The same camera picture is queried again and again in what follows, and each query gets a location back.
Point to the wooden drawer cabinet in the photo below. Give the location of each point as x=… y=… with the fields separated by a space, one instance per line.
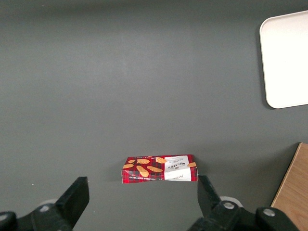
x=294 y=192

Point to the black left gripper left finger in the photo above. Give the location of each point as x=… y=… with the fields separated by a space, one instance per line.
x=69 y=202

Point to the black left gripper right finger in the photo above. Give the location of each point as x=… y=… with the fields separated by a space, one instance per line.
x=211 y=211

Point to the red tartan cookie box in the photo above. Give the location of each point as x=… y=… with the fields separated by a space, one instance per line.
x=154 y=172

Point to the cream plastic tray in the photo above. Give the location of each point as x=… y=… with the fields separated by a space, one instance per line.
x=286 y=62

